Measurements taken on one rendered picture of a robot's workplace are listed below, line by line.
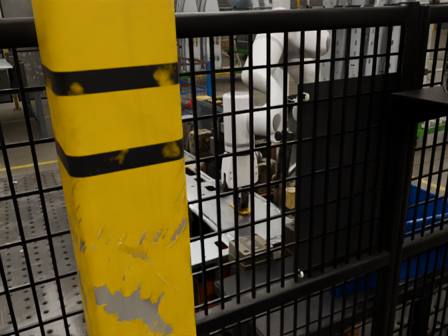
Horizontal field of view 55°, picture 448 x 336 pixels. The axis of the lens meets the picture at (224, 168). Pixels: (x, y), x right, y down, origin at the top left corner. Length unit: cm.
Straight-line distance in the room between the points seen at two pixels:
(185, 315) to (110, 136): 20
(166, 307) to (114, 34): 25
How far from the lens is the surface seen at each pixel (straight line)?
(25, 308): 156
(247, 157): 121
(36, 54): 899
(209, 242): 112
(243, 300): 65
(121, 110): 35
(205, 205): 132
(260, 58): 126
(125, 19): 35
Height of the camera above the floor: 154
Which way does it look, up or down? 19 degrees down
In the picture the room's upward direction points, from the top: 2 degrees counter-clockwise
